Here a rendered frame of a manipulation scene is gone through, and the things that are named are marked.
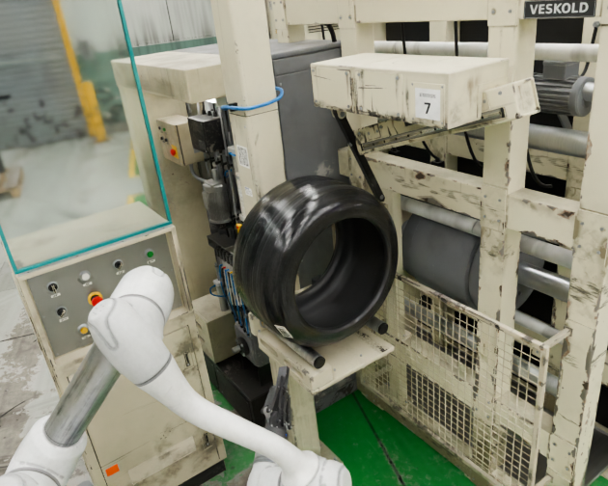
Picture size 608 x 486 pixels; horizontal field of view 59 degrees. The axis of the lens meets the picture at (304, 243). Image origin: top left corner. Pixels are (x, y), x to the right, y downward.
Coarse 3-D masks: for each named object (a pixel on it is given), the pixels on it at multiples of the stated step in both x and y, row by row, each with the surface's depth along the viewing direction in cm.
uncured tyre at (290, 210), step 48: (288, 192) 170; (336, 192) 165; (240, 240) 172; (288, 240) 158; (336, 240) 206; (384, 240) 180; (240, 288) 175; (288, 288) 161; (336, 288) 207; (384, 288) 186; (336, 336) 180
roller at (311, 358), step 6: (264, 324) 200; (270, 330) 197; (276, 336) 194; (288, 342) 187; (294, 348) 184; (300, 348) 182; (306, 348) 181; (312, 348) 181; (300, 354) 182; (306, 354) 179; (312, 354) 178; (318, 354) 177; (306, 360) 179; (312, 360) 176; (318, 360) 175; (324, 360) 177; (318, 366) 176
